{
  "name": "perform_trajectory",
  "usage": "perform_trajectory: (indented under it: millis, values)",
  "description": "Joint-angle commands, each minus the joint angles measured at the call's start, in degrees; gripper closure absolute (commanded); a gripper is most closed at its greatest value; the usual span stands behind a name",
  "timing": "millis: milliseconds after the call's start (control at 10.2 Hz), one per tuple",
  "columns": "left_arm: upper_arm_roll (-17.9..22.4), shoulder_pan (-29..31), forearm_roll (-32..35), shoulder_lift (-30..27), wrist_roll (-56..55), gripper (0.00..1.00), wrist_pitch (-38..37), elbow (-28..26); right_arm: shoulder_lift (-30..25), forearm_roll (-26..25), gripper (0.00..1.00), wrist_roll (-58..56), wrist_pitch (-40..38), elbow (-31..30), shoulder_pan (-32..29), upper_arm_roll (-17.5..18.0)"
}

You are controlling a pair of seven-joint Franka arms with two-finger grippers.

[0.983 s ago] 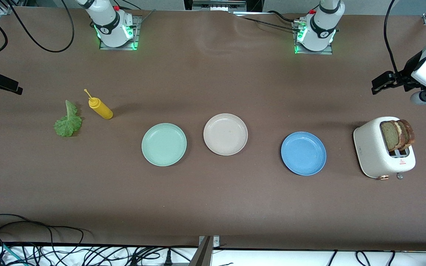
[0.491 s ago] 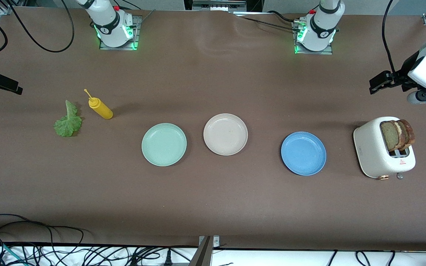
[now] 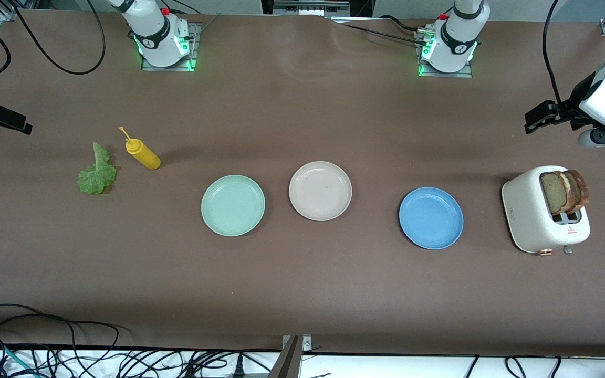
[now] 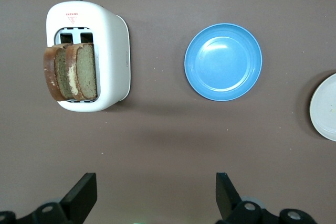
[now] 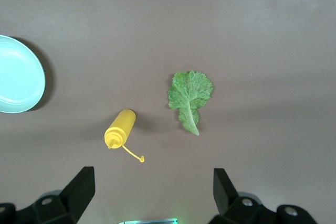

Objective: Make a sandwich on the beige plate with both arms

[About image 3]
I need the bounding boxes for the brown bread slice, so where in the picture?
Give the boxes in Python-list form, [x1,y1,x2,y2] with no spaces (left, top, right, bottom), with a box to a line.
[568,169,590,214]
[540,171,578,216]

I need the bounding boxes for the green lettuce leaf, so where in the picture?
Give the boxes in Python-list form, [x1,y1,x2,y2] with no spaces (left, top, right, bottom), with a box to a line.
[76,142,117,195]

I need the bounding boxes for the blue plate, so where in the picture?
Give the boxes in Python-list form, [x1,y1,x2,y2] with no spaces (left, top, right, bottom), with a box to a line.
[399,187,464,250]

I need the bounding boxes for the beige plate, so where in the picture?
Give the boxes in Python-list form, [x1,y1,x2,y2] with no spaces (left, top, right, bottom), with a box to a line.
[288,161,353,222]

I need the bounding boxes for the mint green plate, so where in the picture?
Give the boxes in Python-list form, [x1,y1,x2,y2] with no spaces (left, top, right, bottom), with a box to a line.
[201,175,266,237]

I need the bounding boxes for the white toaster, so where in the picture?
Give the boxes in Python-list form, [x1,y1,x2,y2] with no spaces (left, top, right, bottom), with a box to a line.
[501,165,591,256]

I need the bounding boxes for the yellow squeeze bottle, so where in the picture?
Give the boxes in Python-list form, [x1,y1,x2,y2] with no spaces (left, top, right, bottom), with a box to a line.
[119,126,161,171]

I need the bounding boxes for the black equipment box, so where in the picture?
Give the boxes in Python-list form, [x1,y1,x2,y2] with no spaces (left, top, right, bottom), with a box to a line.
[260,0,377,17]

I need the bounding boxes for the brown table cover sheet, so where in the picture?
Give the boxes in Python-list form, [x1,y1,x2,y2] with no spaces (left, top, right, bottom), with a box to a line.
[0,9,605,358]

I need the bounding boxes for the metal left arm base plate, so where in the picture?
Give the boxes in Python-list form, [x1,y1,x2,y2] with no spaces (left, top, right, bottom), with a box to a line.
[417,29,474,78]

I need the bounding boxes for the black braided cable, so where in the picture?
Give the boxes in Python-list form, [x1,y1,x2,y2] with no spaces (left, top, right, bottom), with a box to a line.
[340,22,426,45]

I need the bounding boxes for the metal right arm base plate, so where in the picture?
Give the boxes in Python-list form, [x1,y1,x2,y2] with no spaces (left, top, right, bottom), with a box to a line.
[141,22,201,72]

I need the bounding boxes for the grey metal bracket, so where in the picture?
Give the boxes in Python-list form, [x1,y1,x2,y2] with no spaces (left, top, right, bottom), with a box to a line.
[267,334,314,378]

